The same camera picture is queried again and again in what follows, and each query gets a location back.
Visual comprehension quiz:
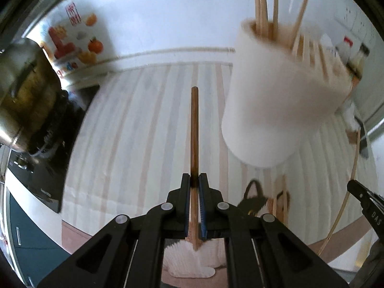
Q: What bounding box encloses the carton with fruit pictures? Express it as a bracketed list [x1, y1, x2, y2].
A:
[30, 1, 117, 87]

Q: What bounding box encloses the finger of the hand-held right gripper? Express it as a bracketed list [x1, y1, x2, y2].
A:
[347, 180, 384, 238]

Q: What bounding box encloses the slender bamboo chopstick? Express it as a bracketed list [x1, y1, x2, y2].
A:
[318, 129, 361, 254]
[190, 87, 200, 251]

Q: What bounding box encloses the black gas stove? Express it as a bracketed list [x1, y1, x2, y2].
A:
[6, 87, 99, 213]

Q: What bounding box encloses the dark soy sauce bottle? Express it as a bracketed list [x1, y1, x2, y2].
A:
[348, 43, 371, 81]

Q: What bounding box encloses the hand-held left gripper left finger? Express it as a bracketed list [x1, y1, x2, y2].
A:
[36, 173, 191, 288]

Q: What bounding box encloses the black smartphone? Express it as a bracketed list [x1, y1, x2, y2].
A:
[358, 123, 371, 158]

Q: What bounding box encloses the striped cat-print tablecloth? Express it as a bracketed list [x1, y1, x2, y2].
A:
[61, 61, 378, 278]

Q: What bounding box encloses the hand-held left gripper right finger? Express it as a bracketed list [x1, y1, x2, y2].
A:
[199, 173, 351, 288]

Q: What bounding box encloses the stainless steel steamer pot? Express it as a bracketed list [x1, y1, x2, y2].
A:
[0, 37, 65, 153]

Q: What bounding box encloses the bunch of wooden chopsticks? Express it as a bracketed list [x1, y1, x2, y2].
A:
[254, 0, 310, 57]

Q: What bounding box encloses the white cylindrical holder cup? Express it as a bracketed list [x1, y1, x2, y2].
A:
[221, 18, 354, 168]

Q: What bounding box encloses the teal cabinet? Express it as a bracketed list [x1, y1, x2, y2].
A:
[6, 192, 72, 288]

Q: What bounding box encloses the white paper tissue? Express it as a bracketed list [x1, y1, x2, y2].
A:
[339, 102, 360, 132]

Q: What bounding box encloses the white wall socket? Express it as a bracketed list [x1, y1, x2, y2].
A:
[335, 4, 359, 29]
[357, 12, 375, 41]

